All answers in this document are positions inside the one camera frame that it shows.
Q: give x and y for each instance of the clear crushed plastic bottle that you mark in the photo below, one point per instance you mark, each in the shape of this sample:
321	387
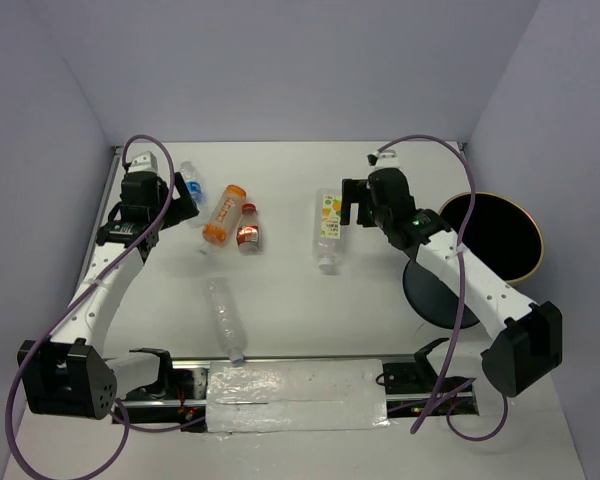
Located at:
229	330

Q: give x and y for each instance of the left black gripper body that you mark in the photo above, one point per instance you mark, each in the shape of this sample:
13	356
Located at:
158	210

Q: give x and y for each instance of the black round bin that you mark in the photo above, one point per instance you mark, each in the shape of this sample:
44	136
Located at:
502	234

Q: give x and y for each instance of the green orange label bottle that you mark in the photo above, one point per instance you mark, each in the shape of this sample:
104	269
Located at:
328	242

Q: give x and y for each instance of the black metal base rail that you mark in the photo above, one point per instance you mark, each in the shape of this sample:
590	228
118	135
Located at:
180	395

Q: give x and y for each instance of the orange drink bottle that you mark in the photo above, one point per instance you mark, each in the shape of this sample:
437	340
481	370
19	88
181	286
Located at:
225	215

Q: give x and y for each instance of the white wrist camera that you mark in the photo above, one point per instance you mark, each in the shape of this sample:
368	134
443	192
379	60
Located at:
143	162
383	159

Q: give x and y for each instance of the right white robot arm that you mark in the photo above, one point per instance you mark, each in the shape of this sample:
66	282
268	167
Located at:
527	337

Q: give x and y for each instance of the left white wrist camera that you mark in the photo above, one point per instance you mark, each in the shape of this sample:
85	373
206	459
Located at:
143	162

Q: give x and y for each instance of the blue label water bottle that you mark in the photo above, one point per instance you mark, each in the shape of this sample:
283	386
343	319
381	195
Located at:
195	186

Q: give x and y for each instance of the red cap small bottle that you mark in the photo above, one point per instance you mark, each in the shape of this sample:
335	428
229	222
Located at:
248	236

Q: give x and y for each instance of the silver foil tape sheet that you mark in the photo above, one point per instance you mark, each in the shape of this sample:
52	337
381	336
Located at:
320	395

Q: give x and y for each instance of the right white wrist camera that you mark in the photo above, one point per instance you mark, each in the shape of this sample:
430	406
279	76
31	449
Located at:
383	159

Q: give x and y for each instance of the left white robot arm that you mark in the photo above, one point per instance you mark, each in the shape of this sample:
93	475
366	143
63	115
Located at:
66	375

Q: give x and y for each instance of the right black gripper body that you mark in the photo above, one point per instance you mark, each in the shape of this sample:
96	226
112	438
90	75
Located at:
377	213

